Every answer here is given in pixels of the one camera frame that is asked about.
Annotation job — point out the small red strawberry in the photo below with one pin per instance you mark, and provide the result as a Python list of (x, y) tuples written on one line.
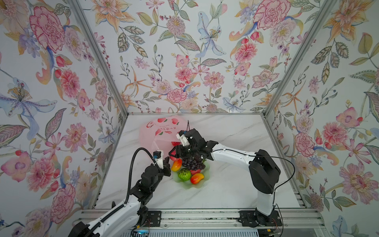
[(193, 172)]

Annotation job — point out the dark purple grape bunch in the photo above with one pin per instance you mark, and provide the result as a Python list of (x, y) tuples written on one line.
[(193, 163)]

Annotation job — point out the orange red mango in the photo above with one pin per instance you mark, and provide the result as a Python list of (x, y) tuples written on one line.
[(196, 178)]

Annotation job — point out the pink plastic bag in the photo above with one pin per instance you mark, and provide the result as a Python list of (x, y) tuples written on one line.
[(157, 134)]

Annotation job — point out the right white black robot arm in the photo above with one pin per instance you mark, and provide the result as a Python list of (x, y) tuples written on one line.
[(263, 170)]

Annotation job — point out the red yellow mango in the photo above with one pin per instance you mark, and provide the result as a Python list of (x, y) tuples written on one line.
[(177, 165)]

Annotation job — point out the green custard apple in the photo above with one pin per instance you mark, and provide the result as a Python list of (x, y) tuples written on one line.
[(184, 174)]

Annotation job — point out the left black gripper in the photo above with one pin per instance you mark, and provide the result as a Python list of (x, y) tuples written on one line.
[(167, 167)]

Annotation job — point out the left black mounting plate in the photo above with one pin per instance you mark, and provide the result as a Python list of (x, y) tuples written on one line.
[(149, 218)]

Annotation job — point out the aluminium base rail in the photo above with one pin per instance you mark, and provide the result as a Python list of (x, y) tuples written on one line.
[(292, 218)]

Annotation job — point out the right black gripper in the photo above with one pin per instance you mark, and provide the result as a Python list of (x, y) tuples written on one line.
[(179, 151)]

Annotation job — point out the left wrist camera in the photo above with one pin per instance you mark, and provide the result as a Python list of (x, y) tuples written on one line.
[(158, 159)]

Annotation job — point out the light green plate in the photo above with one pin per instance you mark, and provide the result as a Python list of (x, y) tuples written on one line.
[(188, 184)]

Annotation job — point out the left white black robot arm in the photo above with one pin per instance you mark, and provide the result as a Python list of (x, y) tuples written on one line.
[(130, 213)]

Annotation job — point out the black mounting plate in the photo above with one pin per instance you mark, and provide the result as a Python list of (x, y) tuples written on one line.
[(253, 218), (149, 218)]

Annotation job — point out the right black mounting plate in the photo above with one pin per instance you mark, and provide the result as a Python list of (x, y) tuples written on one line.
[(253, 218)]

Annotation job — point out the small red apple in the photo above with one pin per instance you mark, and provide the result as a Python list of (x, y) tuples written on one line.
[(173, 156)]

